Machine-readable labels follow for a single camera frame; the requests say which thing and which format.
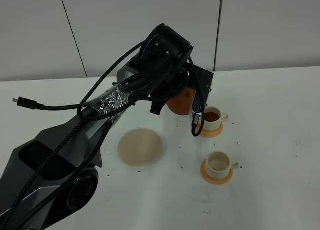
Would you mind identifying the white teacup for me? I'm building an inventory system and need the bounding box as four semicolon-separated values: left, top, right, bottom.
203;106;229;131
204;151;239;180

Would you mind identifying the orange coaster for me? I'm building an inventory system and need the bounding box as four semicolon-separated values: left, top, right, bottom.
200;121;224;138
199;160;234;185

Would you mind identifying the white far teacup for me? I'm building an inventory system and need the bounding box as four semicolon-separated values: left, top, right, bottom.
203;106;229;131

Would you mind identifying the orange near coaster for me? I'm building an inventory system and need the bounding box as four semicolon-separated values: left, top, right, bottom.
199;160;234;185

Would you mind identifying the white near teacup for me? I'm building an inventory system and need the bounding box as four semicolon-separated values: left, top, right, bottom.
204;151;239;180

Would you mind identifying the brown clay teapot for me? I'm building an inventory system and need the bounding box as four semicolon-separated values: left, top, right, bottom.
167;87;196;116

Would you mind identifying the beige teapot saucer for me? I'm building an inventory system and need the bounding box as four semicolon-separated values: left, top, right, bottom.
117;128;163;166

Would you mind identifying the orange far coaster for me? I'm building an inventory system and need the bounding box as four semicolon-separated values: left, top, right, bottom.
200;121;224;138

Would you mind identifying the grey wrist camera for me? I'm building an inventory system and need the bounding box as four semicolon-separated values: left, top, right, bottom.
189;84;212;117

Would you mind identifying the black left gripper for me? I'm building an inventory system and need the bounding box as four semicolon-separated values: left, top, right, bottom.
150;64;214;115

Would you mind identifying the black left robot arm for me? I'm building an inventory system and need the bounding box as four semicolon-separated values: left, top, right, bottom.
0;24;214;230

